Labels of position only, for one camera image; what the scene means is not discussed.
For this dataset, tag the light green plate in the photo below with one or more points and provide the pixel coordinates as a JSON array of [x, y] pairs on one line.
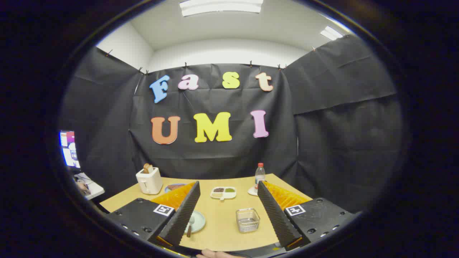
[[199, 220]]

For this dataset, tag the brown steak piece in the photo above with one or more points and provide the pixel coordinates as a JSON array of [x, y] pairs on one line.
[[175, 186]]

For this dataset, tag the white divided dish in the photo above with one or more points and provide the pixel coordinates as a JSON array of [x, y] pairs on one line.
[[230, 195]]

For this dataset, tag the small ceiling light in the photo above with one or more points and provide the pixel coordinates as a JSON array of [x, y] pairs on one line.
[[331, 33]]

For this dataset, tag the toasted bread slice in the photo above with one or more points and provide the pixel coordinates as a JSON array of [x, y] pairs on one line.
[[147, 167]]

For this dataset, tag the blue plate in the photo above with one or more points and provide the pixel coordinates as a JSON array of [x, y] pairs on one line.
[[171, 191]]

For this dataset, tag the white side desk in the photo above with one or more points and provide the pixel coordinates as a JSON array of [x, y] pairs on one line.
[[95, 188]]

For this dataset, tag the computer monitor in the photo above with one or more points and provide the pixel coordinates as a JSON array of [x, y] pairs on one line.
[[68, 150]]

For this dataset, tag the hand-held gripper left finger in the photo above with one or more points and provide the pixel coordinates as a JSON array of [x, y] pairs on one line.
[[183, 218]]

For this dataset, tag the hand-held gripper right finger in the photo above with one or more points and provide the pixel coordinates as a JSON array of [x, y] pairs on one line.
[[276, 218]]

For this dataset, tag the metal mesh basket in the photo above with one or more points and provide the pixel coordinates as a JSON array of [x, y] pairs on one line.
[[247, 225]]

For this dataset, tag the long ceiling light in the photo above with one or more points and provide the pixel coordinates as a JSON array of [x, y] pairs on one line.
[[220, 8]]

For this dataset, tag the clear bottle with red cap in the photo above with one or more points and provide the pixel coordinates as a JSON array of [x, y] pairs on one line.
[[260, 175]]

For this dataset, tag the white square coaster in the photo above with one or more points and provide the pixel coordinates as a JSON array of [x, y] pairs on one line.
[[252, 191]]

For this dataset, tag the white toaster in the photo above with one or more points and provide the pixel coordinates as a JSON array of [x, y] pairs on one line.
[[150, 181]]

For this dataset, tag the black backdrop cloth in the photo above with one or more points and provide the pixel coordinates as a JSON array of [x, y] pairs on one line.
[[215, 157]]

